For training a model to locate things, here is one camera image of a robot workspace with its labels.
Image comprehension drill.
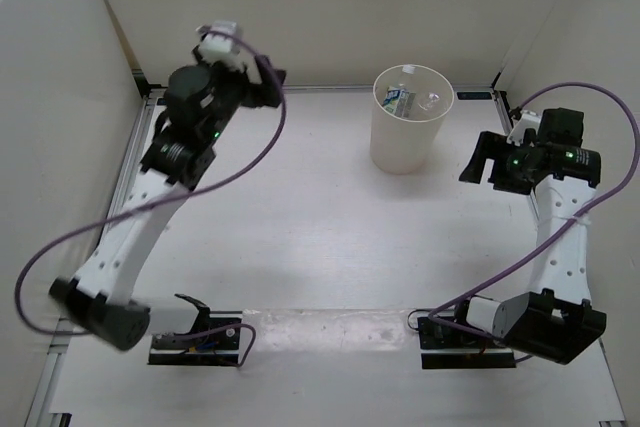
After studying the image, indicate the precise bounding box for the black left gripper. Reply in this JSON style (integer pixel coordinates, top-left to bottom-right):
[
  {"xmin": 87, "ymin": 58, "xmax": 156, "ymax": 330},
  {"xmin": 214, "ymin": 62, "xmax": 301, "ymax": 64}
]
[{"xmin": 196, "ymin": 47, "xmax": 287, "ymax": 143}]

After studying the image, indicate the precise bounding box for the clear unlabeled plastic bottle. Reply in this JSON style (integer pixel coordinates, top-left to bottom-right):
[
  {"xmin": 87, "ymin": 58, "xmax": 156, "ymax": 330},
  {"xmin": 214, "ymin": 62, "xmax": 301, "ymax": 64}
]
[{"xmin": 416, "ymin": 92, "xmax": 442, "ymax": 113}]

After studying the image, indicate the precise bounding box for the clear bottle green white label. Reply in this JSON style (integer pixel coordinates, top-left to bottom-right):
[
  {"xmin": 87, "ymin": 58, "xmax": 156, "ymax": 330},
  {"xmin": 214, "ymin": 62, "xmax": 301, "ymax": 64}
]
[{"xmin": 382, "ymin": 64, "xmax": 416, "ymax": 119}]

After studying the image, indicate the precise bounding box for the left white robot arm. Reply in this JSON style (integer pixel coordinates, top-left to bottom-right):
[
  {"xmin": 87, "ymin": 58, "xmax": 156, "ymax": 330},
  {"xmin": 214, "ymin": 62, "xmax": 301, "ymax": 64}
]
[{"xmin": 48, "ymin": 55, "xmax": 287, "ymax": 352}]

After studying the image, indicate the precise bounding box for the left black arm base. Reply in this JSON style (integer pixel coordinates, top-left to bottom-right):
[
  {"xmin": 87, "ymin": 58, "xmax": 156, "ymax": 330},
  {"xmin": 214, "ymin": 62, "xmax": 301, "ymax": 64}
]
[{"xmin": 147, "ymin": 311, "xmax": 243, "ymax": 367}]

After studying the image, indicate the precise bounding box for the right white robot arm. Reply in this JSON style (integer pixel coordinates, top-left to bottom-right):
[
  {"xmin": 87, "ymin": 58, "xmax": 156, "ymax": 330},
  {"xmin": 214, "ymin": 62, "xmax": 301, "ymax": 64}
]
[{"xmin": 449, "ymin": 108, "xmax": 607, "ymax": 365}]

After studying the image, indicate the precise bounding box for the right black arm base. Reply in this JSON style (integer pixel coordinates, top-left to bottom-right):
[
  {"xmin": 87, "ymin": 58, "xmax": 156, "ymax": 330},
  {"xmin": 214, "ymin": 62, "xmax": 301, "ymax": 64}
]
[{"xmin": 417, "ymin": 315, "xmax": 516, "ymax": 370}]

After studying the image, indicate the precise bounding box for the white round bin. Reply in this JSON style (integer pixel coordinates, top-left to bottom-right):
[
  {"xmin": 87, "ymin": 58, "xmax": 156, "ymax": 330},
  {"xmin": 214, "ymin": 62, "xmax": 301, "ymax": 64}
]
[{"xmin": 369, "ymin": 64, "xmax": 455, "ymax": 174}]

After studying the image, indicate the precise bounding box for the black XDOF label right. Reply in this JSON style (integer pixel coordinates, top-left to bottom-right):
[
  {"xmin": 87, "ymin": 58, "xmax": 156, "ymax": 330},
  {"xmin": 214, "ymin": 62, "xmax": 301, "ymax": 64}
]
[{"xmin": 456, "ymin": 91, "xmax": 493, "ymax": 101}]

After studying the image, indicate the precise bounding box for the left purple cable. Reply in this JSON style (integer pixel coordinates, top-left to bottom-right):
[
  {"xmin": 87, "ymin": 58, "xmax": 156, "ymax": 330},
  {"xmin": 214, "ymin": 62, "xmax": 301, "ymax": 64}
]
[{"xmin": 13, "ymin": 29, "xmax": 289, "ymax": 367}]

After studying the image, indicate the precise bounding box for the purple cable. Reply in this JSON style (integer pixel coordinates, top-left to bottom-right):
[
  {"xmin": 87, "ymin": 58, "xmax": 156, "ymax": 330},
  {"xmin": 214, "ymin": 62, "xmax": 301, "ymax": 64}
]
[
  {"xmin": 427, "ymin": 81, "xmax": 640, "ymax": 363},
  {"xmin": 13, "ymin": 29, "xmax": 289, "ymax": 367}
]

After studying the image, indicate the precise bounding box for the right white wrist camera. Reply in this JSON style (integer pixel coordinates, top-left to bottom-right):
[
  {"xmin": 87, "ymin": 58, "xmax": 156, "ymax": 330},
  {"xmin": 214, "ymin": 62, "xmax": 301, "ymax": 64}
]
[{"xmin": 507, "ymin": 109, "xmax": 541, "ymax": 146}]

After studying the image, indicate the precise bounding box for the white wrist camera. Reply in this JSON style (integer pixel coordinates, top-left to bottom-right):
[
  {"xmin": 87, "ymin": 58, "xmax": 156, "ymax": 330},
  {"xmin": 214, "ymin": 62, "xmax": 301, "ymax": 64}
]
[
  {"xmin": 192, "ymin": 20, "xmax": 246, "ymax": 71},
  {"xmin": 507, "ymin": 109, "xmax": 541, "ymax": 146}
]

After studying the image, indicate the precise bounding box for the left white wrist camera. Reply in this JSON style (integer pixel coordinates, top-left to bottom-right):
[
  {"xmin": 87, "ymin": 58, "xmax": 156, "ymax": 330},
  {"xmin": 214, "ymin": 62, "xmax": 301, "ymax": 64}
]
[{"xmin": 192, "ymin": 20, "xmax": 246, "ymax": 71}]

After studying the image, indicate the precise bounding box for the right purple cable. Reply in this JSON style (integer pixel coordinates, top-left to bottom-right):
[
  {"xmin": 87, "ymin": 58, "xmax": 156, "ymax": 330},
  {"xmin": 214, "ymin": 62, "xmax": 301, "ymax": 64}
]
[{"xmin": 427, "ymin": 81, "xmax": 640, "ymax": 363}]

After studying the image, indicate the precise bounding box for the aluminium table frame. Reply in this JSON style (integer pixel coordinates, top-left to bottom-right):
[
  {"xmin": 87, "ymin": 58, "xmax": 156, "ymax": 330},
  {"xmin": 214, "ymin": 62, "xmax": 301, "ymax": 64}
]
[{"xmin": 24, "ymin": 66, "xmax": 629, "ymax": 427}]

